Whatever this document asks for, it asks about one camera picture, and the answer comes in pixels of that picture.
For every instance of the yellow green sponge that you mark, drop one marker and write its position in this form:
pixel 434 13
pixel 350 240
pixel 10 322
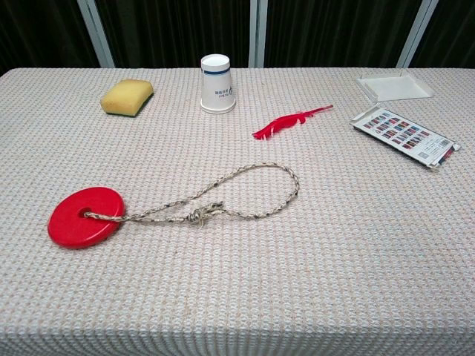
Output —
pixel 124 95

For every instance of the clear plastic tray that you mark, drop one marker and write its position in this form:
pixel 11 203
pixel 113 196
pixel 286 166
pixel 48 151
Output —
pixel 395 87

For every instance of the woven beige tablecloth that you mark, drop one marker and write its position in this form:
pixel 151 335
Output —
pixel 237 278

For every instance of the red plastic disc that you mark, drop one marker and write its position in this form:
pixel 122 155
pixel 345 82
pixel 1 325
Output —
pixel 67 226

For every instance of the grey metal post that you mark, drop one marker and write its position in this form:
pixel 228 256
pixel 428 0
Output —
pixel 97 33
pixel 417 33
pixel 258 33

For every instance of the printed cardboard box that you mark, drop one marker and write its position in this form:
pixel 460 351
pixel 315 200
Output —
pixel 401 133

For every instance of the white paper cup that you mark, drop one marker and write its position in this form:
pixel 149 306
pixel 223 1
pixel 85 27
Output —
pixel 218 91

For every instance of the red feather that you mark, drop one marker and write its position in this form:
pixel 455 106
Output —
pixel 285 122

